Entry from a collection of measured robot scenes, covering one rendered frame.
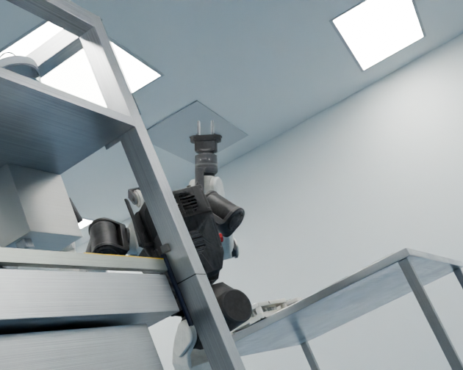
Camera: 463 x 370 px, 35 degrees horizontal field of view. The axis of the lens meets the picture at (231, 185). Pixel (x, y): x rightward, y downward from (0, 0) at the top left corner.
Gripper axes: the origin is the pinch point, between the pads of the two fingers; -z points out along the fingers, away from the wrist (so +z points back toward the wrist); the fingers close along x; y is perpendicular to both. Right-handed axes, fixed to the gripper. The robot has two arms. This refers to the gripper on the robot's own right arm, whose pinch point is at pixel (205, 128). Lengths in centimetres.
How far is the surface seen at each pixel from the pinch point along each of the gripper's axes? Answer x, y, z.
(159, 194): 0, -91, 39
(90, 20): 21, -85, -13
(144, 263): 1, -103, 58
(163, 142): 79, 310, -64
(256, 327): -16, 34, 78
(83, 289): 8, -131, 65
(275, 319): -24, 31, 75
